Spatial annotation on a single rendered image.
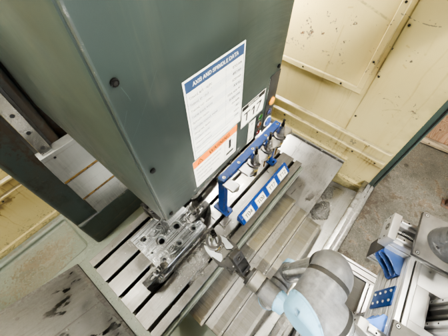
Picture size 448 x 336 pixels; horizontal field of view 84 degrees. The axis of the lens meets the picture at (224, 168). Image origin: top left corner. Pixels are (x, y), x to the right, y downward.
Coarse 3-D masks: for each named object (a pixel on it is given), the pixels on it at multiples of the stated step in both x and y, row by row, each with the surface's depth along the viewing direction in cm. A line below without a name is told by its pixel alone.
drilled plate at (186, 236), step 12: (180, 216) 126; (144, 228) 123; (156, 228) 123; (168, 228) 123; (180, 228) 123; (192, 228) 125; (204, 228) 124; (132, 240) 120; (144, 240) 123; (156, 240) 120; (168, 240) 119; (180, 240) 121; (192, 240) 119; (144, 252) 116; (156, 252) 116; (168, 252) 116; (180, 252) 116; (156, 264) 113
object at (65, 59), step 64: (0, 0) 30; (64, 0) 21; (128, 0) 25; (192, 0) 31; (256, 0) 41; (64, 64) 30; (128, 64) 29; (192, 64) 37; (256, 64) 52; (64, 128) 72; (128, 128) 34; (192, 192) 63
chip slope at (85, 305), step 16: (64, 272) 143; (80, 272) 145; (48, 288) 134; (64, 288) 136; (80, 288) 138; (96, 288) 140; (16, 304) 125; (32, 304) 127; (48, 304) 129; (64, 304) 131; (80, 304) 132; (96, 304) 134; (112, 304) 137; (0, 320) 119; (16, 320) 120; (32, 320) 122; (48, 320) 124; (64, 320) 125; (80, 320) 127; (96, 320) 129; (112, 320) 130; (128, 320) 132
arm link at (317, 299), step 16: (304, 272) 68; (320, 272) 64; (304, 288) 62; (320, 288) 61; (336, 288) 61; (288, 304) 62; (304, 304) 59; (320, 304) 59; (336, 304) 60; (304, 320) 57; (320, 320) 57; (336, 320) 58; (352, 320) 59
